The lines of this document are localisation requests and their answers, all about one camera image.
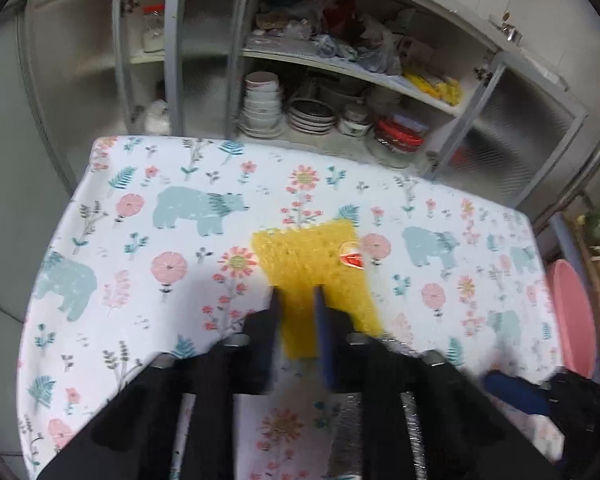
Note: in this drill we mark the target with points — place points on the grey plastic bag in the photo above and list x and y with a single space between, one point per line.
380 55

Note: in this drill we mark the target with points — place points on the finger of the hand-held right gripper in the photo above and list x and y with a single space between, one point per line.
517 392

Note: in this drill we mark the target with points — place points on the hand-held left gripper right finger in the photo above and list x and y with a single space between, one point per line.
325 350

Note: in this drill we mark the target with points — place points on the stack of dark-rimmed plates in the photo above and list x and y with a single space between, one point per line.
310 115

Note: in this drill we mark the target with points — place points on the small floral pot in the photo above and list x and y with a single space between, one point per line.
355 120

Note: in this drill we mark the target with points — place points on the white plastic bag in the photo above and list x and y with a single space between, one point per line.
156 116

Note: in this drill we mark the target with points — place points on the metal pole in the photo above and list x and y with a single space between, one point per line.
595 160

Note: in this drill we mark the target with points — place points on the stack of white bowls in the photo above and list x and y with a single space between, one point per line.
262 105

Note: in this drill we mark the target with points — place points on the clear jar with red lid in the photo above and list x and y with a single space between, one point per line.
153 27

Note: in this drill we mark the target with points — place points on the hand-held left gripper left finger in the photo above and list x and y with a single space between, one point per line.
267 355

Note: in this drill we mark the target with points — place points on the white pot with red lid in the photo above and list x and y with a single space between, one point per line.
397 142

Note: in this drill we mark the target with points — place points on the floral bear tablecloth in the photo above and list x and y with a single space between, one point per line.
155 310

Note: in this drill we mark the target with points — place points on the yellow foam mesh sheet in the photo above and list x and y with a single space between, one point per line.
310 260

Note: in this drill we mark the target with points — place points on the white kitchen cabinet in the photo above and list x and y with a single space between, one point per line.
80 85

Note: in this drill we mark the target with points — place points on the yellow packets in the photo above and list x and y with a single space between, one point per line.
440 87

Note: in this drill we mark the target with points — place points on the red plastic bag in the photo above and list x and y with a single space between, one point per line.
344 10

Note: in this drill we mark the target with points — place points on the pink plastic bucket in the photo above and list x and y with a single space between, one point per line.
572 310

